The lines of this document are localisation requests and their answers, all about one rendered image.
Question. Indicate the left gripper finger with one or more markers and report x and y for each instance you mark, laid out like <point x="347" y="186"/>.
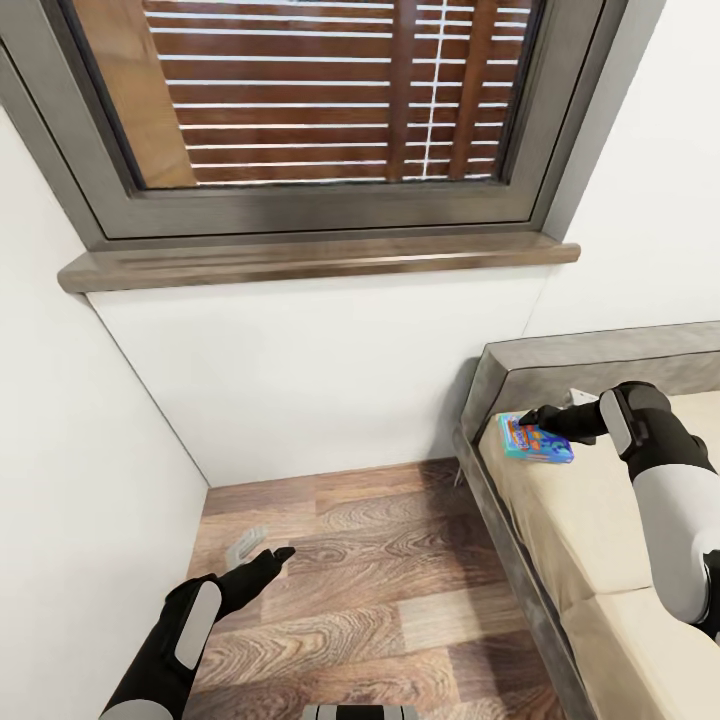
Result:
<point x="282" y="554"/>

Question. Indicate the board game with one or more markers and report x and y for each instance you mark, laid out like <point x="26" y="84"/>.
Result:
<point x="530" y="442"/>

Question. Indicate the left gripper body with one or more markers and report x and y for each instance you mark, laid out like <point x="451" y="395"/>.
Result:
<point x="256" y="576"/>

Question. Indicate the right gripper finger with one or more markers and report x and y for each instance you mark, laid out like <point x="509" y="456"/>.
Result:
<point x="531" y="418"/>

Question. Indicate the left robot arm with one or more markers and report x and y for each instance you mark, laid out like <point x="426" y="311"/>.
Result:
<point x="158" y="682"/>

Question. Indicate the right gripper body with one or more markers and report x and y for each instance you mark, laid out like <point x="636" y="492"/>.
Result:
<point x="565" y="423"/>

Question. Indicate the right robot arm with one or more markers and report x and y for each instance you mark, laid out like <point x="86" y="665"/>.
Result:
<point x="677" y="490"/>

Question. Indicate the fixed window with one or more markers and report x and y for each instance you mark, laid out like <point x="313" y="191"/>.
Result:
<point x="198" y="142"/>

